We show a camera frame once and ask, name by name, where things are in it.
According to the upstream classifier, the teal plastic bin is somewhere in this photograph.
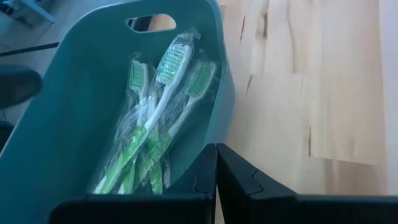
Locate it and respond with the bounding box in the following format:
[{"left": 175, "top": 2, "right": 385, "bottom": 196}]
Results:
[{"left": 0, "top": 0, "right": 236, "bottom": 224}]

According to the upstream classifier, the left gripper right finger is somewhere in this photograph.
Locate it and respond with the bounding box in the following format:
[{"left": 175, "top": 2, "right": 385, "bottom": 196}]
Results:
[{"left": 216, "top": 142, "right": 398, "bottom": 224}]

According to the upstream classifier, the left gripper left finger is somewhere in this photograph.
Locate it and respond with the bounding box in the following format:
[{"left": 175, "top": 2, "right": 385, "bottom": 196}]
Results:
[{"left": 49, "top": 142, "right": 218, "bottom": 224}]

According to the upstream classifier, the green toothbrush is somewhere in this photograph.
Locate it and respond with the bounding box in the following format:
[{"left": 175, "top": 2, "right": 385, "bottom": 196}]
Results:
[
  {"left": 133, "top": 58, "right": 218, "bottom": 190},
  {"left": 116, "top": 57, "right": 150, "bottom": 195},
  {"left": 146, "top": 93, "right": 165, "bottom": 195},
  {"left": 93, "top": 29, "right": 201, "bottom": 195}
]

